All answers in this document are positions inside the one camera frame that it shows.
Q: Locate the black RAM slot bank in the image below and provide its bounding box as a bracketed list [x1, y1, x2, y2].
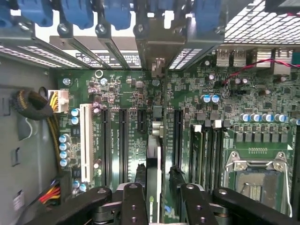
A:
[189, 119, 225, 188]

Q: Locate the green motherboard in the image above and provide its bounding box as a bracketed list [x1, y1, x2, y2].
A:
[50, 46, 300, 225]

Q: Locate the CPU socket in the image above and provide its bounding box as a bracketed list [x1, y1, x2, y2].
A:
[224, 151, 294, 218]

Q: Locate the long black expansion slot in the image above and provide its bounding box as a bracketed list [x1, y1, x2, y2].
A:
[118, 108, 129, 186]
[172, 108, 184, 170]
[101, 108, 111, 188]

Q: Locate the white PCI slot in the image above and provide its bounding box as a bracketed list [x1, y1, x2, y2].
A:
[79, 103, 94, 184]

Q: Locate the short black expansion slot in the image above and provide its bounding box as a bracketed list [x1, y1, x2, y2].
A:
[136, 108, 148, 134]

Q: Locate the grey power supply unit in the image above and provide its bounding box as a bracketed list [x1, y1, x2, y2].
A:
[0, 55, 60, 225]

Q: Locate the white power connector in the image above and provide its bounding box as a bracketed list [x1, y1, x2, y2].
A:
[47, 90, 70, 113]

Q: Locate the silver USB port block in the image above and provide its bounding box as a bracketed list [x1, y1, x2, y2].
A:
[215, 48, 247, 68]

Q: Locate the silver finned port block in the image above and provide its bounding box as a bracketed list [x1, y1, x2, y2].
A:
[255, 47, 294, 74]

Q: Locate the dark grey PC case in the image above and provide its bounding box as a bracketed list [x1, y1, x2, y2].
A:
[0, 0, 300, 71]

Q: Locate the blue slot latch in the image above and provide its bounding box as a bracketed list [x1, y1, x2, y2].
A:
[149, 0, 174, 15]
[194, 0, 224, 40]
[102, 0, 132, 31]
[0, 0, 12, 28]
[59, 0, 95, 30]
[17, 0, 54, 27]

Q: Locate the yellow wire bundle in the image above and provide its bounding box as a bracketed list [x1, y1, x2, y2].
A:
[46, 112, 62, 174]

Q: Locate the black sleeved cable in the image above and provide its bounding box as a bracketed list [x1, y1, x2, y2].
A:
[10, 88, 53, 121]

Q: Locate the thin red fan wire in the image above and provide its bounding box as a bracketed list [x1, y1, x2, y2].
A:
[221, 58, 300, 85]

